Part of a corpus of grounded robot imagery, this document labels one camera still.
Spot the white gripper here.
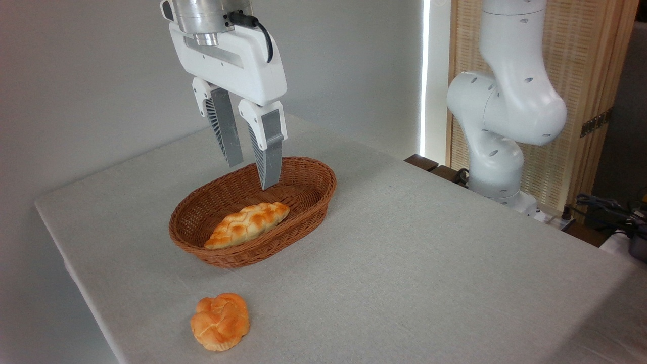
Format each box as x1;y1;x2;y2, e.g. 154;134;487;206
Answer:
168;22;288;191

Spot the round knotted bread roll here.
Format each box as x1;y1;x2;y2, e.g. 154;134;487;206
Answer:
190;293;251;352

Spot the dark wooden robot base table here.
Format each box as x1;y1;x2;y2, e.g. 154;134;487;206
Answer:
404;154;472;189

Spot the brown oval wicker basket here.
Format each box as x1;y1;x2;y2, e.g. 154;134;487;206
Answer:
168;156;338;268

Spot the long braided bread loaf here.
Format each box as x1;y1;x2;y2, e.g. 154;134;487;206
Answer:
204;202;291;250

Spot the grey tablecloth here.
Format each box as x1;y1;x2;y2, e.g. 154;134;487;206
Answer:
34;112;647;364

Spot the dark metal screen hinge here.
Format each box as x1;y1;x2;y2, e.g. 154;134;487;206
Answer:
580;108;613;138

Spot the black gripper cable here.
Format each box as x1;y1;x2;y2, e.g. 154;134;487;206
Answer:
230;11;274;64

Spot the bundle of black cables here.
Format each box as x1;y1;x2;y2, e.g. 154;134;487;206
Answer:
575;192;647;239

